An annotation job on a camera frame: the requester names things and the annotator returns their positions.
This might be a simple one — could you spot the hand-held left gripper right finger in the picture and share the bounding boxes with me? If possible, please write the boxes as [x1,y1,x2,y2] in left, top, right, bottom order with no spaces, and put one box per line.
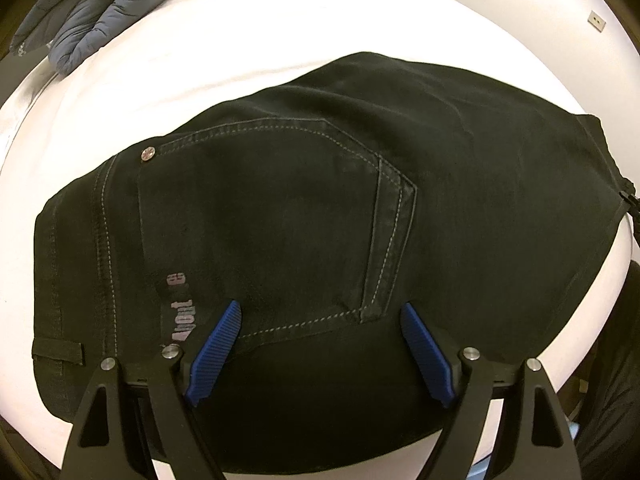
[400,301,573,480]

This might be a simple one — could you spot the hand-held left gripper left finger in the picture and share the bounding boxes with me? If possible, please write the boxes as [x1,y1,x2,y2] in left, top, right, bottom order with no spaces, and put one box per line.
[60,300,243,480]

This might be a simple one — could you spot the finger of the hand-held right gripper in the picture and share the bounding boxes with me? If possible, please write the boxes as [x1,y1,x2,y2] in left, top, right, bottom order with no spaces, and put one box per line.
[619,180,640,248]

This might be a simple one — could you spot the black denim pants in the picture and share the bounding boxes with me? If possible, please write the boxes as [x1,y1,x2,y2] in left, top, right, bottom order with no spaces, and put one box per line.
[31,51,632,466]

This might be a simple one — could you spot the bed with white sheet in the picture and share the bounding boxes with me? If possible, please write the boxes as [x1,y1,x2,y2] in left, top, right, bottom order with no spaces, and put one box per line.
[0,0,640,480]

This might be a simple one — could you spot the blue-grey quilted duvet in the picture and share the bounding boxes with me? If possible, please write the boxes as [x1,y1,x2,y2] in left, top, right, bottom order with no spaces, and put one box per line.
[9,0,177,77]

